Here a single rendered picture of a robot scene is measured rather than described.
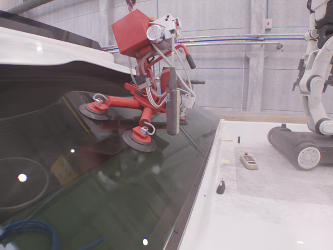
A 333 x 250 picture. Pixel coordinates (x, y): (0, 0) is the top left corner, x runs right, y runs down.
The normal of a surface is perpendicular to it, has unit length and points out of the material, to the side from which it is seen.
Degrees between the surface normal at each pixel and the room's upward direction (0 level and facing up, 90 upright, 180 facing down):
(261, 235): 8
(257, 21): 90
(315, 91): 90
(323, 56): 115
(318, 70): 90
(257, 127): 90
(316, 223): 0
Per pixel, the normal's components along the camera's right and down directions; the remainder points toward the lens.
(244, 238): -0.06, -0.93
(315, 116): -0.19, 0.21
